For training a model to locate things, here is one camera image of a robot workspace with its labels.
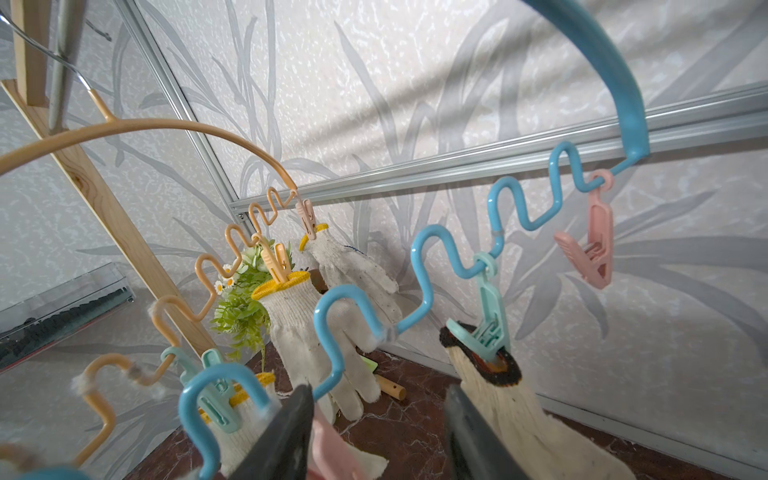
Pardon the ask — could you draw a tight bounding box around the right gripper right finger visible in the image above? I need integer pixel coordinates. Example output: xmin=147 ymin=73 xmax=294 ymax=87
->
xmin=444 ymin=385 xmax=528 ymax=480

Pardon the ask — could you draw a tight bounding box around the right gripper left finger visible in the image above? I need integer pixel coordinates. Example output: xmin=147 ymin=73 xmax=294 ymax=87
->
xmin=229 ymin=385 xmax=315 ymax=480

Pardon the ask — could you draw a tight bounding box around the white glove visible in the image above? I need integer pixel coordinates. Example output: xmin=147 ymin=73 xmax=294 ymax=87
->
xmin=196 ymin=372 xmax=389 ymax=479
xmin=299 ymin=224 xmax=403 ymax=325
xmin=439 ymin=326 xmax=635 ymax=479
xmin=252 ymin=271 xmax=381 ymax=423

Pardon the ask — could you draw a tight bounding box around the blue clip hanger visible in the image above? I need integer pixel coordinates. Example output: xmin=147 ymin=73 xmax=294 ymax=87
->
xmin=17 ymin=0 xmax=652 ymax=480

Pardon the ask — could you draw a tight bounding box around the orange clip hanger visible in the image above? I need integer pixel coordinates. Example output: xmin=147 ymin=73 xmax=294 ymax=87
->
xmin=0 ymin=11 xmax=319 ymax=475

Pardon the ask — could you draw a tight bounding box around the potted white flower plant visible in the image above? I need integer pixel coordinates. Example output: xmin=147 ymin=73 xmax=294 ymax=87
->
xmin=211 ymin=245 xmax=272 ymax=361

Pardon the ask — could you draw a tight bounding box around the wooden clothes rack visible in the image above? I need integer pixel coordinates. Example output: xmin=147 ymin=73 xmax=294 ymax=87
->
xmin=1 ymin=1 xmax=215 ymax=354

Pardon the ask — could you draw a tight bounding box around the green brush wooden handle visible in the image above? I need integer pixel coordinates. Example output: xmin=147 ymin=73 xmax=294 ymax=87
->
xmin=360 ymin=355 xmax=407 ymax=401

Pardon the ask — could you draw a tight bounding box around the clear plastic wall bin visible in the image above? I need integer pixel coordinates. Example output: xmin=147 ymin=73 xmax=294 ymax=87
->
xmin=1 ymin=263 xmax=135 ymax=372

